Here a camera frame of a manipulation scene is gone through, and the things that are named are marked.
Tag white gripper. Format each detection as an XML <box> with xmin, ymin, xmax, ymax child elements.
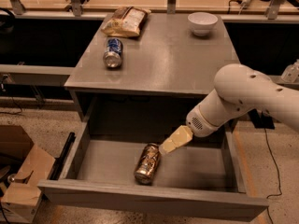
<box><xmin>159</xmin><ymin>90</ymin><xmax>251</xmax><ymax>155</ymax></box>

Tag orange soda can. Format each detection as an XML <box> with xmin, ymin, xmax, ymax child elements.
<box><xmin>134</xmin><ymin>143</ymin><xmax>161</xmax><ymax>185</ymax></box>

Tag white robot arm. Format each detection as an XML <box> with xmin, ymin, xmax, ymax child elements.
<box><xmin>159</xmin><ymin>63</ymin><xmax>299</xmax><ymax>155</ymax></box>

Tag open grey drawer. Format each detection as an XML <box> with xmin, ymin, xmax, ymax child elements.
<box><xmin>39</xmin><ymin>95</ymin><xmax>268</xmax><ymax>222</ymax></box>

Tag grey cabinet counter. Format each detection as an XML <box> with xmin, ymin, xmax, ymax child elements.
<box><xmin>65</xmin><ymin>13</ymin><xmax>239</xmax><ymax>135</ymax></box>

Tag blue soda can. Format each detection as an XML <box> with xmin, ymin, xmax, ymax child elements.
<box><xmin>103</xmin><ymin>38</ymin><xmax>122</xmax><ymax>68</ymax></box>

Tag white bowl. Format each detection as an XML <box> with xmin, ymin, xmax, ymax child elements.
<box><xmin>188</xmin><ymin>12</ymin><xmax>219</xmax><ymax>36</ymax></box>

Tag chip bag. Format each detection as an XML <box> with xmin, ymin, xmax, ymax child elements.
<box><xmin>101</xmin><ymin>7</ymin><xmax>151</xmax><ymax>38</ymax></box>

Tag cardboard box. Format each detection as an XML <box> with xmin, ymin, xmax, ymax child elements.
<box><xmin>0</xmin><ymin>125</ymin><xmax>55</xmax><ymax>223</ymax></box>

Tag black floor cable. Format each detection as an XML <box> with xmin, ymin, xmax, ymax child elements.
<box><xmin>263</xmin><ymin>128</ymin><xmax>283</xmax><ymax>224</ymax></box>

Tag black drawer rail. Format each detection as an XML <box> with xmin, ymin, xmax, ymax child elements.
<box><xmin>50</xmin><ymin>132</ymin><xmax>76</xmax><ymax>180</ymax></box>

